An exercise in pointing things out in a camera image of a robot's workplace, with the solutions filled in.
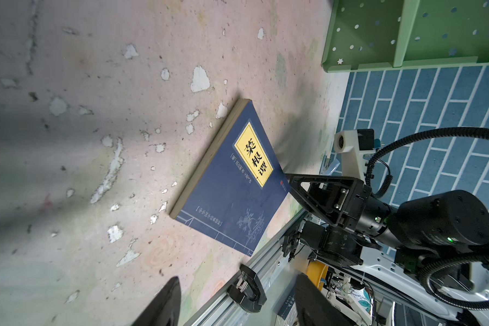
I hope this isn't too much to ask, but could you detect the blue book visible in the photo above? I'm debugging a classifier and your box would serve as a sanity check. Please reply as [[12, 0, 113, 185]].
[[170, 99, 290, 257]]

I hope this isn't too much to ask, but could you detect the yellow pen cup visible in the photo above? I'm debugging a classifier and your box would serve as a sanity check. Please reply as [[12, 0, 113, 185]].
[[306, 261, 329, 291]]

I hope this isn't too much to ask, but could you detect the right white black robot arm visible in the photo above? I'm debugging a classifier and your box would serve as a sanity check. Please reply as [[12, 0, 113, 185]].
[[287, 174, 489, 312]]

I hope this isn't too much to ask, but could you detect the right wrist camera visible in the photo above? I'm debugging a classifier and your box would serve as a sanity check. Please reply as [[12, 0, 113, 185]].
[[334, 129, 376, 181]]

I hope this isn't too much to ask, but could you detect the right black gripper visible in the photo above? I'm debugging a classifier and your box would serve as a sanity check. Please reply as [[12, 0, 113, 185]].
[[282, 174, 391, 267]]

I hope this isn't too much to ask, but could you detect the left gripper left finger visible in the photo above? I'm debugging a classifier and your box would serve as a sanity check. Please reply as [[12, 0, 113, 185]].
[[132, 277, 181, 326]]

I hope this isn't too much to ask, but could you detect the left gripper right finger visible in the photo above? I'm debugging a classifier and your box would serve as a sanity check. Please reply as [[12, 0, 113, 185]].
[[295, 274, 351, 326]]

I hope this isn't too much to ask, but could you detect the green wooden two-tier shelf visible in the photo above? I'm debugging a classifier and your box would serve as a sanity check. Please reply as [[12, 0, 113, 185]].
[[321, 0, 489, 73]]

